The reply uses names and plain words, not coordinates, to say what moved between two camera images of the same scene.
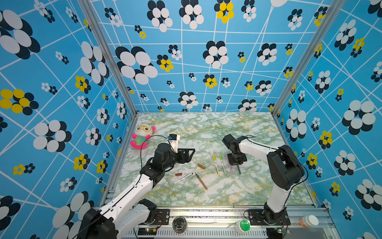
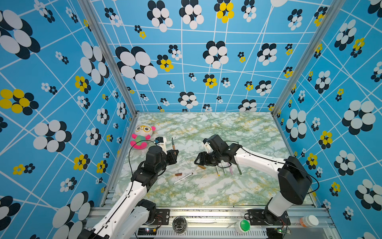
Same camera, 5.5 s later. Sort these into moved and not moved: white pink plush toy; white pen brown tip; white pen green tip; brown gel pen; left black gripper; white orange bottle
Moved: left black gripper; brown gel pen
Not moved: white pen brown tip; white orange bottle; white pen green tip; white pink plush toy
